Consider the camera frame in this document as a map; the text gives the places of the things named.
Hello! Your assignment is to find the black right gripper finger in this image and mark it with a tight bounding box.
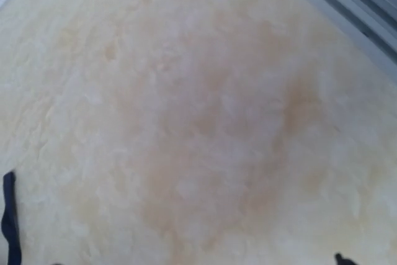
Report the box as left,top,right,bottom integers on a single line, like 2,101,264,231
334,253,357,265

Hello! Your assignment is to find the navy blue student backpack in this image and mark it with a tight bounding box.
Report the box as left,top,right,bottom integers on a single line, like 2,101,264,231
1,171,22,265

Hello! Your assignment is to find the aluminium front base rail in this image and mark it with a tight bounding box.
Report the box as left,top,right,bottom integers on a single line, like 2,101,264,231
310,0,396,75

